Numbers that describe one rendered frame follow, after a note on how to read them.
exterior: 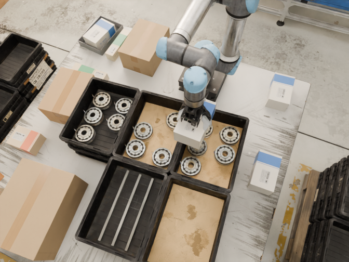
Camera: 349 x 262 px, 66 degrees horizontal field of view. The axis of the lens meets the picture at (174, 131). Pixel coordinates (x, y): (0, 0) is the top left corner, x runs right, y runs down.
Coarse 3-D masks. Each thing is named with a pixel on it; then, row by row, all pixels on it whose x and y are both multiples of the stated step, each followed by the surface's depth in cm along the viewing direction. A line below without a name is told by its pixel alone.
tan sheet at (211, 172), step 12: (216, 132) 145; (240, 132) 144; (216, 144) 142; (204, 156) 140; (180, 168) 137; (204, 168) 137; (216, 168) 137; (228, 168) 136; (204, 180) 134; (216, 180) 134; (228, 180) 134
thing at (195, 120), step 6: (186, 108) 98; (192, 108) 100; (198, 108) 98; (204, 108) 105; (186, 114) 103; (192, 114) 103; (198, 114) 103; (186, 120) 106; (192, 120) 102; (198, 120) 103
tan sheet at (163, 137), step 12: (144, 108) 153; (156, 108) 153; (168, 108) 153; (144, 120) 150; (156, 120) 150; (156, 132) 147; (168, 132) 146; (156, 144) 144; (168, 144) 143; (144, 156) 141
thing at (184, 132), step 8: (208, 104) 118; (216, 104) 119; (200, 120) 114; (176, 128) 113; (184, 128) 113; (192, 128) 113; (200, 128) 113; (176, 136) 116; (184, 136) 112; (192, 136) 112; (200, 136) 111; (192, 144) 116; (200, 144) 117
